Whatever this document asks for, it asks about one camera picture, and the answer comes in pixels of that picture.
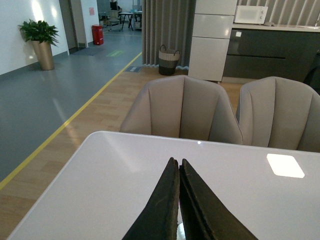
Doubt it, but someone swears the grey curtain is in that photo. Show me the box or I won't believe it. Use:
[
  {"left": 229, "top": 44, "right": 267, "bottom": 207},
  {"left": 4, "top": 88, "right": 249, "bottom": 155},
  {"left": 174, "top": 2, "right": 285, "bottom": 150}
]
[{"left": 142, "top": 0, "right": 196, "bottom": 67}]

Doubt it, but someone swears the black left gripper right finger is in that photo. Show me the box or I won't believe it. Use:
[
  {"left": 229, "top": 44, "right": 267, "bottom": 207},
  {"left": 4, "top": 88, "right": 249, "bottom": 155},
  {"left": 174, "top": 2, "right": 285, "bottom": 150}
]
[{"left": 179, "top": 159, "right": 257, "bottom": 240}]

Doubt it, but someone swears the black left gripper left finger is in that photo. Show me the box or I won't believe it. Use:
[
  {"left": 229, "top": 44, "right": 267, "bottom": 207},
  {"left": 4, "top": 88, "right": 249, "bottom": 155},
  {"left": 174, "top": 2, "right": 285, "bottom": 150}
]
[{"left": 123, "top": 157, "right": 180, "bottom": 240}]

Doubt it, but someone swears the woven laundry basket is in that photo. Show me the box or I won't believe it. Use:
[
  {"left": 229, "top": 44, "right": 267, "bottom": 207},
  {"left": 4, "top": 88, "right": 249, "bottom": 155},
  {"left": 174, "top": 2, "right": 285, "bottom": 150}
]
[{"left": 158, "top": 44, "right": 181, "bottom": 76}]

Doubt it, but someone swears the beige chair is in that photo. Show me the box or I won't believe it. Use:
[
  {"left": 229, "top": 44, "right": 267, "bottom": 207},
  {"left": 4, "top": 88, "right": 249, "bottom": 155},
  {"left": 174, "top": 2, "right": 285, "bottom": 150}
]
[
  {"left": 236, "top": 76, "right": 320, "bottom": 153},
  {"left": 120, "top": 75, "right": 244, "bottom": 145}
]

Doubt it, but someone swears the gold planter with plant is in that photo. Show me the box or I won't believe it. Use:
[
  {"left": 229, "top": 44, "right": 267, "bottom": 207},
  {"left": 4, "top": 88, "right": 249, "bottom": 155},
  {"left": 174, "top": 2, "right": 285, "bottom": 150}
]
[{"left": 18, "top": 19, "right": 59, "bottom": 71}]

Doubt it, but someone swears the white microwave oven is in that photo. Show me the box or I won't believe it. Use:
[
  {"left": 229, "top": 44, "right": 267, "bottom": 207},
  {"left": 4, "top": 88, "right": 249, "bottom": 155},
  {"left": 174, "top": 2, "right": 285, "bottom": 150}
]
[{"left": 233, "top": 5, "right": 268, "bottom": 25}]

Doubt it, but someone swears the white refrigerator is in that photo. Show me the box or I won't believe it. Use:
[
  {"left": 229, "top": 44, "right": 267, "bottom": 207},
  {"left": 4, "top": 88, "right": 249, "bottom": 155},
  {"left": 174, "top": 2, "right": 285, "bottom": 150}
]
[{"left": 188, "top": 0, "right": 237, "bottom": 82}]

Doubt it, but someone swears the beige chair on left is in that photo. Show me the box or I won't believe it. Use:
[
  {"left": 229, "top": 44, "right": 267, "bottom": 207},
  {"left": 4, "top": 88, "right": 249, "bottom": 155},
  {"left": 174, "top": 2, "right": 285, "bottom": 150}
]
[{"left": 120, "top": 75, "right": 244, "bottom": 145}]

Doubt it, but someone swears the beige chair on right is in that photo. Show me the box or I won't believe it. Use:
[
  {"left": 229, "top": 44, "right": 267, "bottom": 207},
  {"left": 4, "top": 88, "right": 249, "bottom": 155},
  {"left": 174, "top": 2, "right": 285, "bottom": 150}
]
[{"left": 236, "top": 76, "right": 320, "bottom": 153}]

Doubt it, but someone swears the dark grey kitchen cabinet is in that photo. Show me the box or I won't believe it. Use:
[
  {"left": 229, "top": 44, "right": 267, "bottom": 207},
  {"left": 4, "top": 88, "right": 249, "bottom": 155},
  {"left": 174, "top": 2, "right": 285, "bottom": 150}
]
[{"left": 223, "top": 26, "right": 320, "bottom": 82}]

